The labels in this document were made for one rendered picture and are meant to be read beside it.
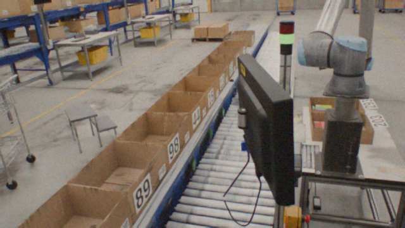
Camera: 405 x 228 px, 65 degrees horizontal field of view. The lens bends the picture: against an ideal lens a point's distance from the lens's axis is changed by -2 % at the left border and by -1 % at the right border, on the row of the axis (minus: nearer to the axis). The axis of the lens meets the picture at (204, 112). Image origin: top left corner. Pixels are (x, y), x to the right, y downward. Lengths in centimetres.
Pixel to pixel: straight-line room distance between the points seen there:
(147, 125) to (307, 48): 107
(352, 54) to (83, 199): 141
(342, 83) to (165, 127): 106
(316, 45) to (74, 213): 142
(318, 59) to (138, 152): 105
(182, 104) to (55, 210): 127
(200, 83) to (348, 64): 135
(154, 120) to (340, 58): 114
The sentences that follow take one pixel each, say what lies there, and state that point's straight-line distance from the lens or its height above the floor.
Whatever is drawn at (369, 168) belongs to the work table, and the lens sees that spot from 208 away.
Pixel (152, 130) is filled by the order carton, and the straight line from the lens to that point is 209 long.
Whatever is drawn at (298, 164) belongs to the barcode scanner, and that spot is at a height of 109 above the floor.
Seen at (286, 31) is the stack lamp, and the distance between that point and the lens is 112.
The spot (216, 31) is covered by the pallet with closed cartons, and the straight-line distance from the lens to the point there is 972.
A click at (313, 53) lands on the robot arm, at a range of 177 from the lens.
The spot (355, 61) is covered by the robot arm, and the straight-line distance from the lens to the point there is 174.
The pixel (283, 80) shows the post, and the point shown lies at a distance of 117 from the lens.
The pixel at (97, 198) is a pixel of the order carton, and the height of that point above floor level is 100.
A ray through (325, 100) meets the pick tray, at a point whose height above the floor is 82.
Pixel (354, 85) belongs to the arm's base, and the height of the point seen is 127.
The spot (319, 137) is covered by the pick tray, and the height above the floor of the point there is 79.
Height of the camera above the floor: 181
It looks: 23 degrees down
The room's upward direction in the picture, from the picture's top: 4 degrees counter-clockwise
